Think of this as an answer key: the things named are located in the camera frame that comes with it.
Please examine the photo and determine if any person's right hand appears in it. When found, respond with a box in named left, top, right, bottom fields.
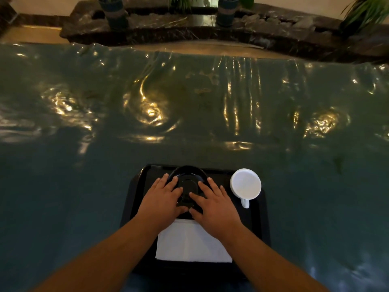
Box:
left=189, top=177, right=244, bottom=244

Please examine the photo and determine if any person's left hand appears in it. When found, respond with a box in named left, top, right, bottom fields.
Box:
left=136, top=173, right=189, bottom=235

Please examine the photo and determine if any black round saucer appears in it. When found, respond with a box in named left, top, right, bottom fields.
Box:
left=167, top=165, right=210, bottom=214

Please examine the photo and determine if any person's right forearm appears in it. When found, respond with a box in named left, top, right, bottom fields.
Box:
left=213, top=228, right=331, bottom=292

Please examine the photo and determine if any person's left forearm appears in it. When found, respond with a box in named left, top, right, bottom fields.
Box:
left=30, top=216, right=162, bottom=292

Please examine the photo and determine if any black rectangular serving tray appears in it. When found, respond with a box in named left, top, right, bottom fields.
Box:
left=120, top=163, right=271, bottom=273

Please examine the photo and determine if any white folded napkin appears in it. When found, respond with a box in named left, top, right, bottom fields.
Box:
left=155, top=218, right=233, bottom=264

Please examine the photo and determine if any green plastic table cover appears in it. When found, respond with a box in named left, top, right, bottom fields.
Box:
left=0, top=42, right=389, bottom=292

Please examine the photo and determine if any dark stone planter ledge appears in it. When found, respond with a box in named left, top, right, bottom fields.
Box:
left=59, top=0, right=389, bottom=63

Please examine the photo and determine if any blue striped plant pot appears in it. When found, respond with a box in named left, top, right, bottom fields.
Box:
left=215, top=0, right=241, bottom=28
left=97, top=0, right=130, bottom=30

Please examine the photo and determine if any green grass-like plant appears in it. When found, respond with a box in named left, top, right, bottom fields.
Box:
left=168, top=0, right=196, bottom=13

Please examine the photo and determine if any green long-leaf plant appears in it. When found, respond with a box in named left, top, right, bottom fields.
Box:
left=340, top=0, right=389, bottom=31

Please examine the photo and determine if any white cup with handle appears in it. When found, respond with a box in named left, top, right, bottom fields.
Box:
left=230, top=169, right=262, bottom=209

